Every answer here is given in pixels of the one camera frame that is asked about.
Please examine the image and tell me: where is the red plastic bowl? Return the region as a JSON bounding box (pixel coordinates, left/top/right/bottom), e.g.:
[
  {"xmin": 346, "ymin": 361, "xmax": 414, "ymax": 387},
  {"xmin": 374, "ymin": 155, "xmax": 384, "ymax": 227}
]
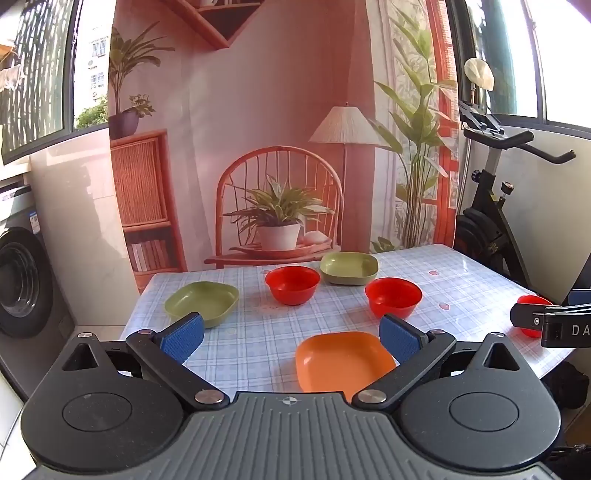
[
  {"xmin": 265, "ymin": 266, "xmax": 321, "ymax": 306},
  {"xmin": 516, "ymin": 295, "xmax": 555, "ymax": 337},
  {"xmin": 365, "ymin": 277, "xmax": 423, "ymax": 320}
]

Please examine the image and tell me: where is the grey washing machine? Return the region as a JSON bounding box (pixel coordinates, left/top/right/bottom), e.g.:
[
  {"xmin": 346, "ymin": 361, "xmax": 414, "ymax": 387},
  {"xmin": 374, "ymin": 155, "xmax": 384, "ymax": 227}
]
[{"xmin": 0, "ymin": 182, "xmax": 77, "ymax": 372}]

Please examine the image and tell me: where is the blue checked tablecloth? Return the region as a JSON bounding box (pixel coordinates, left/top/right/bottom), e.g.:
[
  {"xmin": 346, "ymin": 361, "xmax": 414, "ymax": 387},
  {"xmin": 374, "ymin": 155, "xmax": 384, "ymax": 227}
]
[{"xmin": 119, "ymin": 244, "xmax": 575, "ymax": 394}]

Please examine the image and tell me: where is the orange square plate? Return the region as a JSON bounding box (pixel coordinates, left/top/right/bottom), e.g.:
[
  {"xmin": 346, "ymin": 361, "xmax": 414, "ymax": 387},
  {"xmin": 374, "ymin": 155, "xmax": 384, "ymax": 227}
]
[{"xmin": 295, "ymin": 331, "xmax": 398, "ymax": 393}]

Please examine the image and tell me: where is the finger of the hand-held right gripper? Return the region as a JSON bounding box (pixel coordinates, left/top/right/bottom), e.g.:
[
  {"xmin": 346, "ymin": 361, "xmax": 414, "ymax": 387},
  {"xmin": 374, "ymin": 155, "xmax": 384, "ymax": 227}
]
[{"xmin": 510, "ymin": 304, "xmax": 561, "ymax": 329}]

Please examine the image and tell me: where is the black framed window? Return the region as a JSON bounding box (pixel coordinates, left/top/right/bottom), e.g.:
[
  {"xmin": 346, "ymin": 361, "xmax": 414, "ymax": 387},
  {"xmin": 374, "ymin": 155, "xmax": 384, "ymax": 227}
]
[
  {"xmin": 450, "ymin": 0, "xmax": 591, "ymax": 136},
  {"xmin": 0, "ymin": 0, "xmax": 114, "ymax": 165}
]

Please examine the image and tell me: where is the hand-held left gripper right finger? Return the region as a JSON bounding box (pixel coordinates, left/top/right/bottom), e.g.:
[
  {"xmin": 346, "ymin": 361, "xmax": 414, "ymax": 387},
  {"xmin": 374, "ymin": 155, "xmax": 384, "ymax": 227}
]
[{"xmin": 352, "ymin": 314, "xmax": 532, "ymax": 412}]

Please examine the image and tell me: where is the black bag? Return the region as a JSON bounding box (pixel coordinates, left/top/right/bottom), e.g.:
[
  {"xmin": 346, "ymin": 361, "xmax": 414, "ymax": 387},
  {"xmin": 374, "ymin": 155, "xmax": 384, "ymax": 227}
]
[{"xmin": 547, "ymin": 362, "xmax": 589, "ymax": 409}]

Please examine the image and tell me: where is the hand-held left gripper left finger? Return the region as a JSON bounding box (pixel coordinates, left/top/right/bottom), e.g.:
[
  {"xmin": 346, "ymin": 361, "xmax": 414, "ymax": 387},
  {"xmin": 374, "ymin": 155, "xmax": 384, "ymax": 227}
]
[{"xmin": 55, "ymin": 313, "xmax": 230, "ymax": 411}]

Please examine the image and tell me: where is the green square plate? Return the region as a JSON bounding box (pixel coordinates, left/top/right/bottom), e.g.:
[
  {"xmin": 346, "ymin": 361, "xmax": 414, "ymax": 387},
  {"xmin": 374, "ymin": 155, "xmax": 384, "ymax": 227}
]
[
  {"xmin": 165, "ymin": 281, "xmax": 239, "ymax": 329},
  {"xmin": 320, "ymin": 252, "xmax": 379, "ymax": 286}
]

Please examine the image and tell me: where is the black exercise bike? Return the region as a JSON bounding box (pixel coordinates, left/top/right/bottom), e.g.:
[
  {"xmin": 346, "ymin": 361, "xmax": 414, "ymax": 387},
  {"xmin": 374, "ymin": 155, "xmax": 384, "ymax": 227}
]
[{"xmin": 455, "ymin": 99, "xmax": 578, "ymax": 296}]

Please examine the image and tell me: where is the white cloth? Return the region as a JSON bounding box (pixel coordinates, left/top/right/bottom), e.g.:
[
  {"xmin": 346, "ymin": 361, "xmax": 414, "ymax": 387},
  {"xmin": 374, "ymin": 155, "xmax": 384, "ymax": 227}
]
[{"xmin": 464, "ymin": 58, "xmax": 496, "ymax": 91}]

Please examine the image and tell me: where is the printed room backdrop cloth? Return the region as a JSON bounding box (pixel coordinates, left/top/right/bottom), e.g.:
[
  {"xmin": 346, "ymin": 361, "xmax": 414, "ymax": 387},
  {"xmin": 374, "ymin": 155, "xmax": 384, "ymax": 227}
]
[{"xmin": 107, "ymin": 0, "xmax": 462, "ymax": 296}]

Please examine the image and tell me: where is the metal pole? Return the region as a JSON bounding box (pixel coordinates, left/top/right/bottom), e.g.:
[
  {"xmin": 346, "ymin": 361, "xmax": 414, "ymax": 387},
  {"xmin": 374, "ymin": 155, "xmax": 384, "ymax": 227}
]
[{"xmin": 463, "ymin": 85, "xmax": 476, "ymax": 208}]

